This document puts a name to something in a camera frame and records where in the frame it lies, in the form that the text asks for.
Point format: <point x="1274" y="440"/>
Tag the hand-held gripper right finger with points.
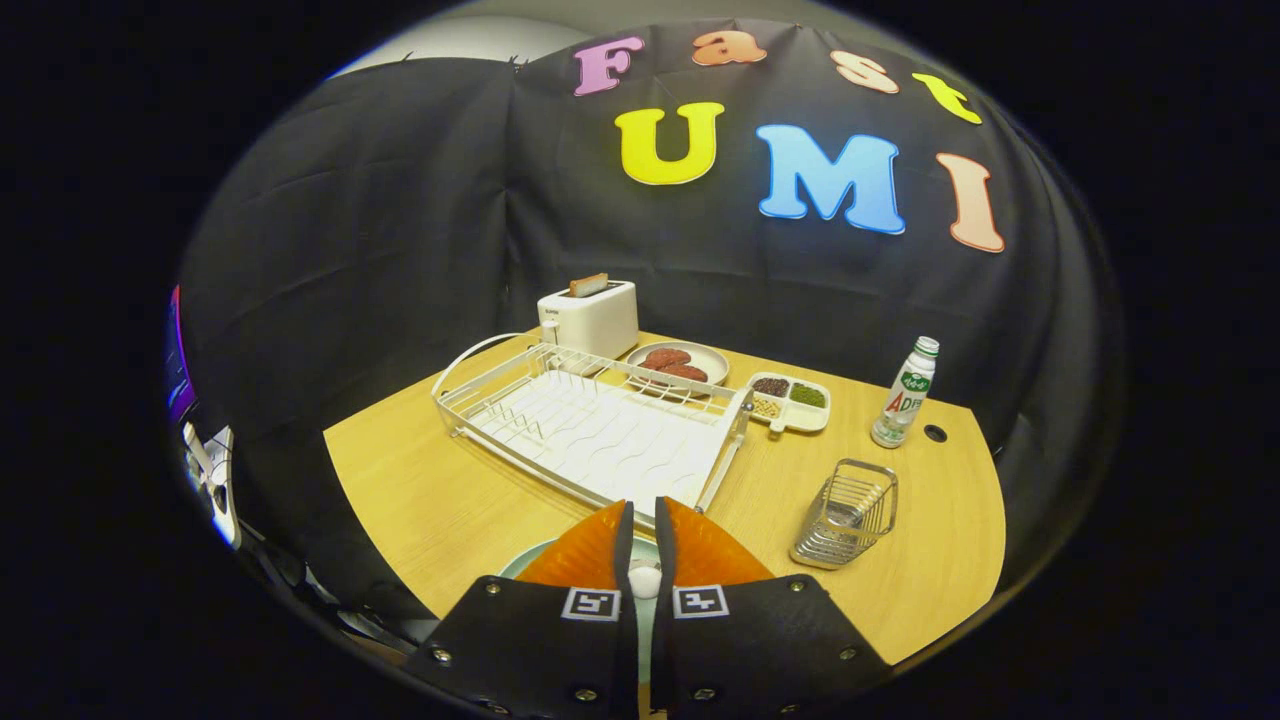
<point x="664" y="550"/>

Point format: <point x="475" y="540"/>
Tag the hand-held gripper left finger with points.
<point x="624" y="550"/>

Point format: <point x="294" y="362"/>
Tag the pale green plate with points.
<point x="525" y="560"/>

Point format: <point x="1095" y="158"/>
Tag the beige round plate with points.
<point x="712" y="360"/>

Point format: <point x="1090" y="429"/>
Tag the white drip tray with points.
<point x="600" y="440"/>

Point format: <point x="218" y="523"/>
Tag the pile of yellow soybeans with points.
<point x="765" y="407"/>

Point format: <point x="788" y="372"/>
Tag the red meat piece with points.
<point x="665" y="357"/>
<point x="683" y="373"/>

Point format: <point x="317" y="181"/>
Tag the white divided tray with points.
<point x="805" y="417"/>

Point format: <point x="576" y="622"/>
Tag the pile of dark red beans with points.
<point x="770" y="386"/>

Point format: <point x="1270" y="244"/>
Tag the pile of green beans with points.
<point x="808" y="395"/>

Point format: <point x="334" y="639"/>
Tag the white toaster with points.
<point x="600" y="320"/>

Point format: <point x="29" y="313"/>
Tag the brown toast slice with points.
<point x="589" y="285"/>

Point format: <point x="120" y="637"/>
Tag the white green label drink bottle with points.
<point x="905" y="395"/>

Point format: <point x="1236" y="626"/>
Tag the black table grommet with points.
<point x="935" y="433"/>

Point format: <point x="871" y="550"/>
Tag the black backdrop cloth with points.
<point x="380" y="220"/>

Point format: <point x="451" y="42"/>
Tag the white device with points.
<point x="218" y="480"/>

